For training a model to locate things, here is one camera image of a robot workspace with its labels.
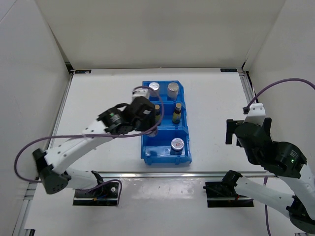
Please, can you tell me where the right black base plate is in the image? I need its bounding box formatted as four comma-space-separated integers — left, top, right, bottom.
203, 181, 254, 208

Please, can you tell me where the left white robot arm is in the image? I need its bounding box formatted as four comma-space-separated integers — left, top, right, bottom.
32, 96, 156, 197

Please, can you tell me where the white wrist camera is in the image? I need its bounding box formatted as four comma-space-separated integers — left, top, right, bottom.
131, 88, 150, 101
243, 103, 266, 126

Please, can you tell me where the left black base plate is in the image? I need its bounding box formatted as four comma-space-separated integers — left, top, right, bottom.
72, 171, 123, 207

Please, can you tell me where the silver-lid white spice jar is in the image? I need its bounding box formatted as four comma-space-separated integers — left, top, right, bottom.
167, 82, 179, 100

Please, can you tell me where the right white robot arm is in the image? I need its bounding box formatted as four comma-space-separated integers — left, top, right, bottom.
221, 118, 315, 234

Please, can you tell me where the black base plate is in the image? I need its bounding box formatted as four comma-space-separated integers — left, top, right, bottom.
72, 171, 123, 207
203, 181, 254, 208

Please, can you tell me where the blue plastic bin row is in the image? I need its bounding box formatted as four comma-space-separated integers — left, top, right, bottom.
141, 81, 192, 165

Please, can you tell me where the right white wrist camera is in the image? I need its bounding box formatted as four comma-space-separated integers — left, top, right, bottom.
243, 103, 266, 126

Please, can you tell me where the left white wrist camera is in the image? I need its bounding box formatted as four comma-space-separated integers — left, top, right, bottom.
131, 88, 150, 101

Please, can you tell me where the white-lid red-label spice jar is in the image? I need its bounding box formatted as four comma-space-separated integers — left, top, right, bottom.
170, 138, 185, 155

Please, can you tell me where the silver-lid blue-label spice jar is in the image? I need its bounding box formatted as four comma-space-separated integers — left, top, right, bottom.
149, 82, 160, 97

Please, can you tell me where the yellow-label dark bottle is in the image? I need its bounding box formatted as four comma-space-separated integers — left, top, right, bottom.
155, 104, 161, 123
172, 103, 182, 124

